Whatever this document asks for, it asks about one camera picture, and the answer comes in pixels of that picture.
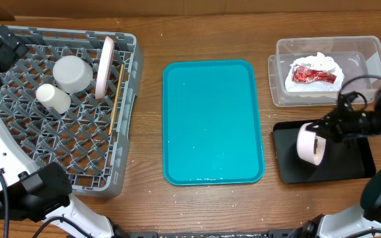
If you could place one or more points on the red foil snack wrapper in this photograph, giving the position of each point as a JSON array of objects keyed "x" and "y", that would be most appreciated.
[{"x": 306, "y": 75}]

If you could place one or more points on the brown food leftover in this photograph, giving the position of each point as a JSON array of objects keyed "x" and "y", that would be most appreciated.
[{"x": 315, "y": 146}]

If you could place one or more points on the black rectangular tray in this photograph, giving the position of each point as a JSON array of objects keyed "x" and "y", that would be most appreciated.
[{"x": 350, "y": 159}]

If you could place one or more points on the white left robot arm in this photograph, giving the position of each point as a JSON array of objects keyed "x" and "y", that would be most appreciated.
[{"x": 45, "y": 194}]

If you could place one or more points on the grey dishwasher rack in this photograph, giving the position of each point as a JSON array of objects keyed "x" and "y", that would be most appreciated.
[{"x": 78, "y": 139}]

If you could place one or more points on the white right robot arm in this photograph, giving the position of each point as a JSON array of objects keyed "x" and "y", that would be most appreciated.
[{"x": 360, "y": 220}]

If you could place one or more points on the white paper cup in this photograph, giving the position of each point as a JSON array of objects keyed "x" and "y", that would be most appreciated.
[{"x": 52, "y": 97}]

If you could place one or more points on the clear plastic waste bin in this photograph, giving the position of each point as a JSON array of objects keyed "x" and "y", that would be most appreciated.
[{"x": 355, "y": 55}]

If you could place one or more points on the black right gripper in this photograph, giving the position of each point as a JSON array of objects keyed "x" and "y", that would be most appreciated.
[{"x": 333, "y": 125}]

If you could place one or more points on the teal serving tray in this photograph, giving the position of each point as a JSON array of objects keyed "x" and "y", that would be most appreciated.
[{"x": 211, "y": 128}]

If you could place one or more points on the pink bowl with leftovers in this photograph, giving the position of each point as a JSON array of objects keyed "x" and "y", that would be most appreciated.
[{"x": 305, "y": 146}]

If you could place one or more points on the large white napkin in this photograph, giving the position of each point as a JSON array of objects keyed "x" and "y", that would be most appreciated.
[{"x": 319, "y": 62}]

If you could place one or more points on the white round plate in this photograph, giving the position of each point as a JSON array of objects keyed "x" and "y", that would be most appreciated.
[{"x": 104, "y": 69}]

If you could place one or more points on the grey-green bowl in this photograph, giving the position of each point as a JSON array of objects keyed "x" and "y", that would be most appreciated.
[{"x": 72, "y": 74}]

